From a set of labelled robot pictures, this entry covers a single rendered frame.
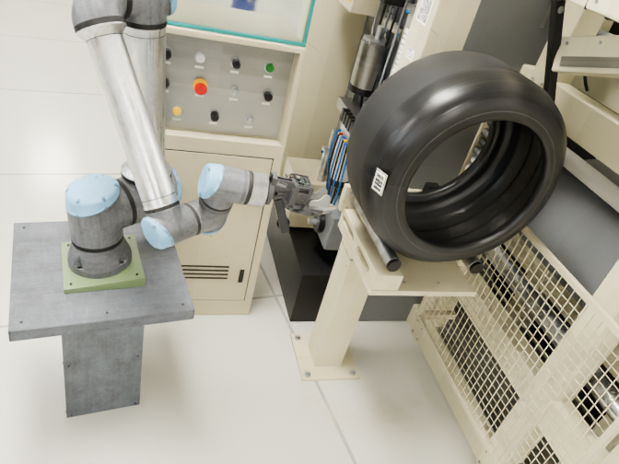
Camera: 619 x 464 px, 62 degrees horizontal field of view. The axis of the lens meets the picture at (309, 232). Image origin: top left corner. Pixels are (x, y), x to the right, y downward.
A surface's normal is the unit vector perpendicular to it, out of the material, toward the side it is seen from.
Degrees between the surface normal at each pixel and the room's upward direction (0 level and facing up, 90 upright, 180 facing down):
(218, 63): 90
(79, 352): 90
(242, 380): 0
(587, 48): 90
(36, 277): 0
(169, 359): 0
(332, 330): 90
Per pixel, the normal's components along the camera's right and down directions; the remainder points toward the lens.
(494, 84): 0.15, -0.18
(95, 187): 0.08, -0.76
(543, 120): 0.33, 0.45
